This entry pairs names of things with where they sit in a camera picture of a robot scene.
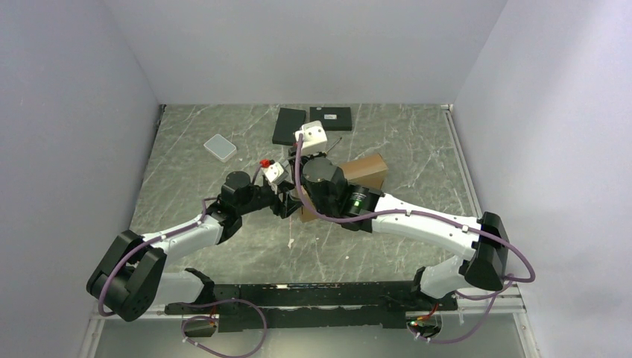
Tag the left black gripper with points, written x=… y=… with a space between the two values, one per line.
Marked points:
x=288 y=203

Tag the brown cardboard express box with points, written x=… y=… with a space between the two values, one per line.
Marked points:
x=365 y=173

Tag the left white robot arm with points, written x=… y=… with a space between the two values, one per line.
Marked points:
x=127 y=280

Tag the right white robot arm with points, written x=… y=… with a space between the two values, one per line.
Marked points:
x=478 y=245

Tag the black box with label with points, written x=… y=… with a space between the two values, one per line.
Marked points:
x=332 y=118

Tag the yellow black screwdriver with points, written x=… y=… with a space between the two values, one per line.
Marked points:
x=334 y=144

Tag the black foam block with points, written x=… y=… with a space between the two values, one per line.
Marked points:
x=288 y=122

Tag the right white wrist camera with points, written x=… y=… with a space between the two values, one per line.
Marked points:
x=314 y=138

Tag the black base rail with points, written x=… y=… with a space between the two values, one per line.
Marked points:
x=388 y=304

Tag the aluminium frame rail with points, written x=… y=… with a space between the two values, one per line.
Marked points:
x=462 y=163

